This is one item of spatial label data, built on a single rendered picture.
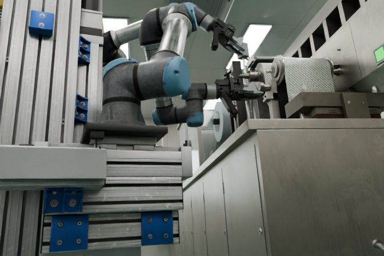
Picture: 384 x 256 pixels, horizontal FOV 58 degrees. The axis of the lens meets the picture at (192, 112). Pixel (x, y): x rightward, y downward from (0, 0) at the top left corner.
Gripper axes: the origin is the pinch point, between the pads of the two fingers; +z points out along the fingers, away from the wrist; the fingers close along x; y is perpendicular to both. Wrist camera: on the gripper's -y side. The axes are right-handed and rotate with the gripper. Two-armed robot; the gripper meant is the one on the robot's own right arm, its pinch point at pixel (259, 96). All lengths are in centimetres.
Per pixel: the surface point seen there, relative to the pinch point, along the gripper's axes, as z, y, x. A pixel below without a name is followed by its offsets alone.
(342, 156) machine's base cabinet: 17.9, -33.5, -26.0
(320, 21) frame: 46, 50, 13
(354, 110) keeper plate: 29.6, -14.5, -22.0
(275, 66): 11.5, 16.6, 3.1
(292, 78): 17.2, 8.9, -0.2
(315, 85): 28.1, 5.5, -0.3
